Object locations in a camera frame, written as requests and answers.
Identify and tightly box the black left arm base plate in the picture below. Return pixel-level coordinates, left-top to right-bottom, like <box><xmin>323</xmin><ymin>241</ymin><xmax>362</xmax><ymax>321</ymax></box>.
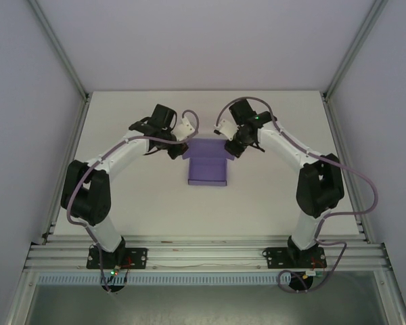
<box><xmin>86</xmin><ymin>246</ymin><xmax>148</xmax><ymax>270</ymax></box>

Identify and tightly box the grey slotted cable duct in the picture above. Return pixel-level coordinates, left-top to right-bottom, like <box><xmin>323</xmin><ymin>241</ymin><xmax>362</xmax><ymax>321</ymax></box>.
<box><xmin>37</xmin><ymin>273</ymin><xmax>292</xmax><ymax>286</ymax></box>

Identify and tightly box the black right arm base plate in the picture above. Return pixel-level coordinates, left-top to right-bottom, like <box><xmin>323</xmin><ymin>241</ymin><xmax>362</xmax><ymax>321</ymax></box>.
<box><xmin>262</xmin><ymin>246</ymin><xmax>327</xmax><ymax>270</ymax></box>

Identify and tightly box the wide aluminium mounting rail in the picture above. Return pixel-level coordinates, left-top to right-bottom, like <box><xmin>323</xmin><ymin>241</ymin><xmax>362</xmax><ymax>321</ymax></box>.
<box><xmin>23</xmin><ymin>236</ymin><xmax>392</xmax><ymax>271</ymax></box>

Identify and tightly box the purple paper box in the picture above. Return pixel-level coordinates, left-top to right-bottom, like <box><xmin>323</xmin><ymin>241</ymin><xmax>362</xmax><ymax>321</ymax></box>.
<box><xmin>182</xmin><ymin>137</ymin><xmax>236</xmax><ymax>187</ymax></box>

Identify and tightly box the grey sheet metal panel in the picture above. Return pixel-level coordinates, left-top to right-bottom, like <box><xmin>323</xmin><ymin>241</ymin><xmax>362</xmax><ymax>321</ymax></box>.
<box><xmin>22</xmin><ymin>283</ymin><xmax>395</xmax><ymax>325</ymax></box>

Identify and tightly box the aluminium frame post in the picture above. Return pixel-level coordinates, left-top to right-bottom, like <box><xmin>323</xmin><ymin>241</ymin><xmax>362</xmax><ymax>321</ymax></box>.
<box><xmin>28</xmin><ymin>0</ymin><xmax>89</xmax><ymax>100</ymax></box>
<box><xmin>323</xmin><ymin>0</ymin><xmax>390</xmax><ymax>98</ymax></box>

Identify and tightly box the aluminium side rail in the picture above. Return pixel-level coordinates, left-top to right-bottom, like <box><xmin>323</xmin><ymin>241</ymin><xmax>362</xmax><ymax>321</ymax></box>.
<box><xmin>321</xmin><ymin>94</ymin><xmax>374</xmax><ymax>243</ymax></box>
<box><xmin>41</xmin><ymin>97</ymin><xmax>91</xmax><ymax>245</ymax></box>

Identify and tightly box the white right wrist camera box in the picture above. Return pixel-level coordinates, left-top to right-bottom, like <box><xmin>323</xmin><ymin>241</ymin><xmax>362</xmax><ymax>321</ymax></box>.
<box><xmin>213</xmin><ymin>118</ymin><xmax>236</xmax><ymax>140</ymax></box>

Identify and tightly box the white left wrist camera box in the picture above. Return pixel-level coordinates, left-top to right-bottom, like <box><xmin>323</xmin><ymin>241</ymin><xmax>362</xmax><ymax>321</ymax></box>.
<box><xmin>174</xmin><ymin>120</ymin><xmax>195</xmax><ymax>140</ymax></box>

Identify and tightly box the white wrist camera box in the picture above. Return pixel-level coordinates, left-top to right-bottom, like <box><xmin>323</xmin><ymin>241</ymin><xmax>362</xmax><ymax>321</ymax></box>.
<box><xmin>213</xmin><ymin>118</ymin><xmax>236</xmax><ymax>140</ymax></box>
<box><xmin>174</xmin><ymin>120</ymin><xmax>195</xmax><ymax>140</ymax></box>

